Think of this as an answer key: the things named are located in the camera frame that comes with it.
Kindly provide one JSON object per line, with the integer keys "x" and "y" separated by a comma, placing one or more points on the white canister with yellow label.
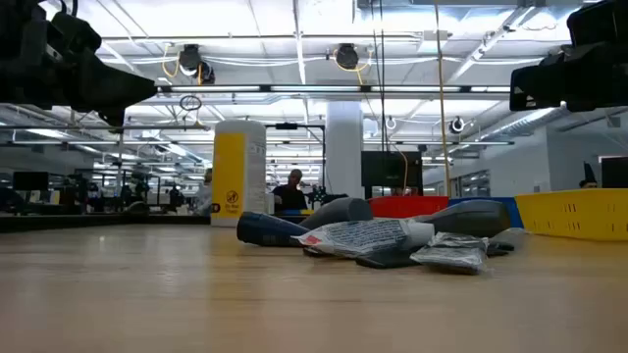
{"x": 245, "y": 171}

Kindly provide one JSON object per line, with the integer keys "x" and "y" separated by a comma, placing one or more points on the blue plastic basket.
{"x": 515, "y": 213}

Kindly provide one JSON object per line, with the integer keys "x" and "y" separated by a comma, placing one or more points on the black table edge rail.
{"x": 98, "y": 221}

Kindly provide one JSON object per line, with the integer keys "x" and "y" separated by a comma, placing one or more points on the yellow plastic basket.
{"x": 574, "y": 216}

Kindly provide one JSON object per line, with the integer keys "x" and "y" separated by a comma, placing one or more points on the black monitor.
{"x": 30, "y": 181}
{"x": 615, "y": 172}
{"x": 392, "y": 169}

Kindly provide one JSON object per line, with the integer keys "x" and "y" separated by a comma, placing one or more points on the bare black comb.
{"x": 387, "y": 259}

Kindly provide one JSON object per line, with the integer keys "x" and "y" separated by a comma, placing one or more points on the white pillar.
{"x": 343, "y": 147}

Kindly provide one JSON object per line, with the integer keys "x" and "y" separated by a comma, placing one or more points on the red plastic basket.
{"x": 407, "y": 207}

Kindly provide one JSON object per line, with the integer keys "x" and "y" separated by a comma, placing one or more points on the white toothpaste tube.
{"x": 363, "y": 237}

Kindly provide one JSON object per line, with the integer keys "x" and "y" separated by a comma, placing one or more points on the grey tube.
{"x": 338, "y": 211}
{"x": 471, "y": 218}

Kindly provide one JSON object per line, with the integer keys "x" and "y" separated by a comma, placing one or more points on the dark blue tube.
{"x": 265, "y": 229}

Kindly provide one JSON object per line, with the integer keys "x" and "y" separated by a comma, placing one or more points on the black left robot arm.
{"x": 19, "y": 59}

